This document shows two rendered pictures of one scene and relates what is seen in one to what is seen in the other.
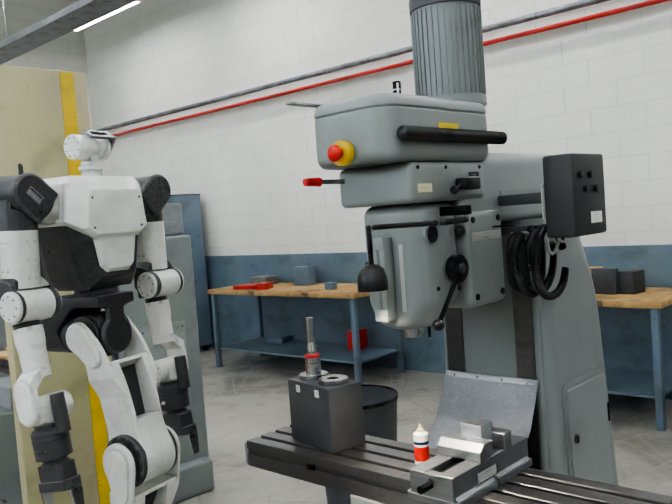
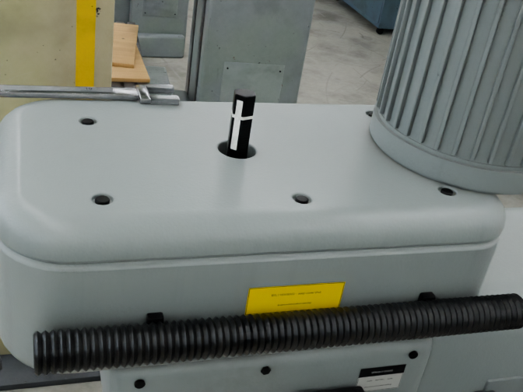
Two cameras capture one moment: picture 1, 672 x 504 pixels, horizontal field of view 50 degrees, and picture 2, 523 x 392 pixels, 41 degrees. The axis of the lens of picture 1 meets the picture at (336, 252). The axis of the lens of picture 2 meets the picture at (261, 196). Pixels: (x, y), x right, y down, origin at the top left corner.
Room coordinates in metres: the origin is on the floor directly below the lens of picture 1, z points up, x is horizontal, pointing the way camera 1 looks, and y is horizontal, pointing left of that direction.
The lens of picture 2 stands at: (1.35, -0.48, 2.19)
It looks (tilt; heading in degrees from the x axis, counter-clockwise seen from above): 30 degrees down; 26
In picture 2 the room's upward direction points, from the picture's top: 10 degrees clockwise
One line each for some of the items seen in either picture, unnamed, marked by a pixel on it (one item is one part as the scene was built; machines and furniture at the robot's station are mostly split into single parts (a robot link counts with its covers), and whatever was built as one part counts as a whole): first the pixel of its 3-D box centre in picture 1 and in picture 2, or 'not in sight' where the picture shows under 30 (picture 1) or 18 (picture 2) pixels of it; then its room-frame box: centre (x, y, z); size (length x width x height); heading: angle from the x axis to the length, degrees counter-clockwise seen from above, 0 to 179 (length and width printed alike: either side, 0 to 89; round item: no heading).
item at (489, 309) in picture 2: (455, 135); (302, 327); (1.81, -0.32, 1.79); 0.45 x 0.04 x 0.04; 137
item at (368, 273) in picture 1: (372, 276); not in sight; (1.67, -0.08, 1.46); 0.07 x 0.07 x 0.06
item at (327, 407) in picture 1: (325, 408); not in sight; (2.14, 0.07, 1.04); 0.22 x 0.12 x 0.20; 36
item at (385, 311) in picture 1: (383, 279); not in sight; (1.80, -0.11, 1.45); 0.04 x 0.04 x 0.21; 47
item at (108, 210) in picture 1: (80, 227); not in sight; (2.00, 0.70, 1.63); 0.34 x 0.30 x 0.36; 150
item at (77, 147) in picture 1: (87, 151); not in sight; (1.96, 0.65, 1.84); 0.10 x 0.07 x 0.09; 150
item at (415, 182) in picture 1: (413, 184); (249, 314); (1.92, -0.22, 1.68); 0.34 x 0.24 x 0.10; 137
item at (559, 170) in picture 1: (577, 194); not in sight; (1.88, -0.64, 1.62); 0.20 x 0.09 x 0.21; 137
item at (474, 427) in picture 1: (476, 433); not in sight; (1.77, -0.32, 1.05); 0.06 x 0.05 x 0.06; 47
